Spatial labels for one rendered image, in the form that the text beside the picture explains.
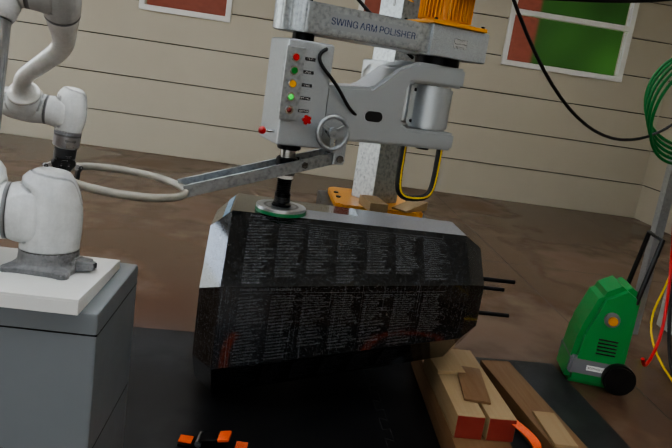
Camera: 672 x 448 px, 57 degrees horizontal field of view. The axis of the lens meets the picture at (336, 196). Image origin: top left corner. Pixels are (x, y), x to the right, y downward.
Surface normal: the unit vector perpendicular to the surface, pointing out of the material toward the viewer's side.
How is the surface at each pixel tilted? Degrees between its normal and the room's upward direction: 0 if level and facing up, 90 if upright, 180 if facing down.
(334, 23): 90
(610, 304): 90
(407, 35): 90
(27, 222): 89
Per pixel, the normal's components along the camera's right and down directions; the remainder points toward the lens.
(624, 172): 0.06, 0.21
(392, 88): 0.42, 0.24
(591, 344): -0.15, 0.18
